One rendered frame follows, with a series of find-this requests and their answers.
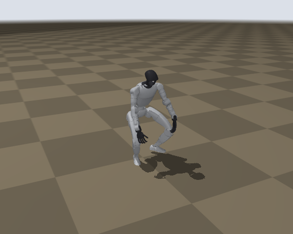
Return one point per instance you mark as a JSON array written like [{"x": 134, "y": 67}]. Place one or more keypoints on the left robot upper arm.
[{"x": 162, "y": 93}]

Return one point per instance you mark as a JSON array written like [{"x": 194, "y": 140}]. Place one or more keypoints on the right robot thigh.
[{"x": 133, "y": 132}]

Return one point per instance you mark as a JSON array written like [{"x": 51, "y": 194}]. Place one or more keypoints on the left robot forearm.
[{"x": 170, "y": 110}]

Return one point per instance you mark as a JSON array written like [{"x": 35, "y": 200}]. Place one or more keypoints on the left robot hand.
[{"x": 174, "y": 124}]

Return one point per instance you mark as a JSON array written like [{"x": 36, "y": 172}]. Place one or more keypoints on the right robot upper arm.
[{"x": 134, "y": 92}]

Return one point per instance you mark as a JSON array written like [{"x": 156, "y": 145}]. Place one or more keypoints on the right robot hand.
[{"x": 140, "y": 136}]

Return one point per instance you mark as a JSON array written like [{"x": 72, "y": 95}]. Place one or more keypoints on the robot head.
[{"x": 150, "y": 76}]

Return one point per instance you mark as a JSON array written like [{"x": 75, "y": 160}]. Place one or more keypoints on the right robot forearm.
[{"x": 136, "y": 122}]

